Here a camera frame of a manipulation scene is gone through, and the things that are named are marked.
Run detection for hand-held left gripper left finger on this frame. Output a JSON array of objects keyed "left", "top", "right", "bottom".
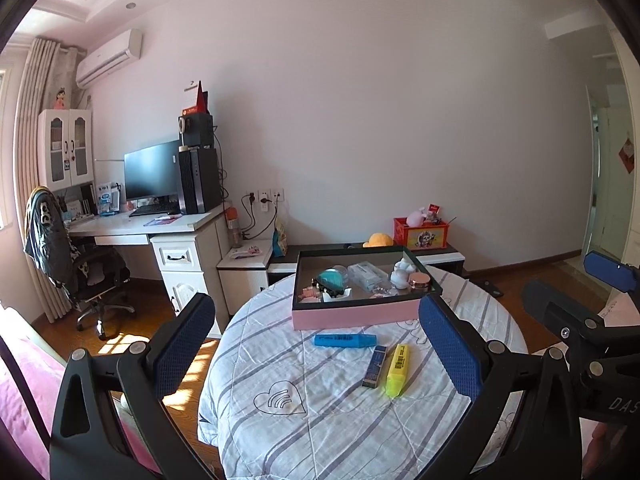
[{"left": 49, "top": 292, "right": 217, "bottom": 480}]

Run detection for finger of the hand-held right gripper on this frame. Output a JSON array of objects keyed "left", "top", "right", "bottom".
[
  {"left": 521, "top": 278, "right": 608, "bottom": 347},
  {"left": 583, "top": 250, "right": 640, "bottom": 294}
]

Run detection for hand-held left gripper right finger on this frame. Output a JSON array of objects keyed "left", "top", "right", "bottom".
[{"left": 418, "top": 293, "right": 584, "bottom": 480}]

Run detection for yellow highlighter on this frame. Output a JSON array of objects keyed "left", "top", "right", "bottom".
[{"left": 385, "top": 343, "right": 411, "bottom": 399}]

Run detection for small dark blue box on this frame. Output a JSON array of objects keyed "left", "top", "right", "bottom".
[{"left": 361, "top": 343, "right": 389, "bottom": 390}]

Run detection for pink storage box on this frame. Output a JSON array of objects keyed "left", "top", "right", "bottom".
[{"left": 292, "top": 245, "right": 445, "bottom": 332}]

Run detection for blue highlighter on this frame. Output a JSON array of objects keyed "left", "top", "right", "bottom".
[{"left": 313, "top": 332, "right": 379, "bottom": 349}]

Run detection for person's right hand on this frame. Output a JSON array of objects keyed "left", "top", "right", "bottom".
[{"left": 582, "top": 417, "right": 640, "bottom": 480}]

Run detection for white door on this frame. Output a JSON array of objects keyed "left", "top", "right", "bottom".
[{"left": 586, "top": 104, "right": 640, "bottom": 262}]

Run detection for white desk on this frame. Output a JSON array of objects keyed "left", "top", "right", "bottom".
[{"left": 64, "top": 204, "right": 234, "bottom": 337}]

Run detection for white bedside cabinet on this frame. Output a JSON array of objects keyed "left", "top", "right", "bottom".
[{"left": 216, "top": 244, "right": 276, "bottom": 322}]

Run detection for white figurine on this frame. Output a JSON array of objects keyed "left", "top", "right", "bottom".
[{"left": 390, "top": 257, "right": 417, "bottom": 290}]

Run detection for black low stand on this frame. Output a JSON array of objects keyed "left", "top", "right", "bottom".
[{"left": 267, "top": 242, "right": 466, "bottom": 287}]

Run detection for clear plastic box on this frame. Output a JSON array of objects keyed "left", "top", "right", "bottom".
[{"left": 347, "top": 262, "right": 391, "bottom": 291}]

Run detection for black office chair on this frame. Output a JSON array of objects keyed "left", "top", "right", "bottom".
[{"left": 22, "top": 185, "right": 137, "bottom": 339}]

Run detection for red printed box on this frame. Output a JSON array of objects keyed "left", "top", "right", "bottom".
[{"left": 393, "top": 216, "right": 450, "bottom": 250}]

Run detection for red door decoration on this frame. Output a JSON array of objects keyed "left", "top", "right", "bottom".
[{"left": 618, "top": 132, "right": 639, "bottom": 174}]

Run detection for orange cap water bottle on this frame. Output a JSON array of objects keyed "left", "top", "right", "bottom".
[{"left": 225, "top": 206, "right": 242, "bottom": 249}]

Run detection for teal round case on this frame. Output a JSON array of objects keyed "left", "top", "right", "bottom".
[{"left": 317, "top": 268, "right": 351, "bottom": 294}]

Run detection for black keyboard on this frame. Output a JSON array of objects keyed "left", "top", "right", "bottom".
[{"left": 128, "top": 203, "right": 181, "bottom": 218}]

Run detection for snack bag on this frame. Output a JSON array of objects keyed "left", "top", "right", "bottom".
[{"left": 271, "top": 219, "right": 290, "bottom": 256}]

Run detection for black computer tower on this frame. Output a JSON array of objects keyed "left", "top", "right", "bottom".
[{"left": 177, "top": 145, "right": 224, "bottom": 215}]

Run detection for row of desk books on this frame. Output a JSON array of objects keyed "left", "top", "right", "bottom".
[{"left": 64, "top": 180, "right": 121, "bottom": 217}]

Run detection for black computer monitor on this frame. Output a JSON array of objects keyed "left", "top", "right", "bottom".
[{"left": 123, "top": 139, "right": 182, "bottom": 202}]

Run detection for pink bed blanket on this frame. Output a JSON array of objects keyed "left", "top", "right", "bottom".
[{"left": 0, "top": 330, "right": 162, "bottom": 480}]

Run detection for dark jacket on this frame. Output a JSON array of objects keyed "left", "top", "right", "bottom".
[{"left": 22, "top": 185, "right": 76, "bottom": 282}]

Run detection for black speaker box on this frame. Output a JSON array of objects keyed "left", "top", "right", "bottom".
[{"left": 178, "top": 112, "right": 215, "bottom": 149}]

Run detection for white hutch cabinet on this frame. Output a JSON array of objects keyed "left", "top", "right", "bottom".
[{"left": 37, "top": 108, "right": 95, "bottom": 192}]

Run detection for red desk calendar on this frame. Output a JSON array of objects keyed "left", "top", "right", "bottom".
[{"left": 182, "top": 79, "right": 210, "bottom": 116}]

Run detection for window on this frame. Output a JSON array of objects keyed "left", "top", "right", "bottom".
[{"left": 0, "top": 66, "right": 12, "bottom": 228}]

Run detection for beige curtain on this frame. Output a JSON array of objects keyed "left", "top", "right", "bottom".
[{"left": 14, "top": 35, "right": 84, "bottom": 324}]

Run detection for white air conditioner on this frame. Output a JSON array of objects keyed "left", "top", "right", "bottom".
[{"left": 75, "top": 28, "right": 144, "bottom": 89}]

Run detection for wall outlets with plugs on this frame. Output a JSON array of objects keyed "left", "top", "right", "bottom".
[{"left": 243, "top": 188, "right": 285, "bottom": 212}]

